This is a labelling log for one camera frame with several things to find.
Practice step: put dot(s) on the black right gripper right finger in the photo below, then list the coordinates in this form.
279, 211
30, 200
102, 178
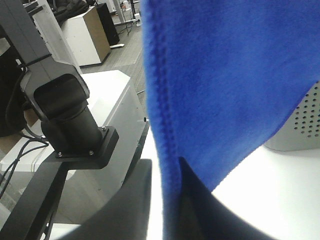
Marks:
203, 217

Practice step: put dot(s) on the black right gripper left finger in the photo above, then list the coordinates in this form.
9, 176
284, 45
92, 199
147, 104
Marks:
126, 215

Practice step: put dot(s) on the blue microfiber towel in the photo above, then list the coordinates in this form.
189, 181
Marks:
222, 77

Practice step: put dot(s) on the grey perforated plastic basket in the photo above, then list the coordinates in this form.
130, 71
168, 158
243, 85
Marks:
301, 131

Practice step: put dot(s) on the black floor speaker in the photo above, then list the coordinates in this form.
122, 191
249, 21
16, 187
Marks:
107, 24

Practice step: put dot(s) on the white and brown box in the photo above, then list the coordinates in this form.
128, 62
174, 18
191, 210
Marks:
86, 38

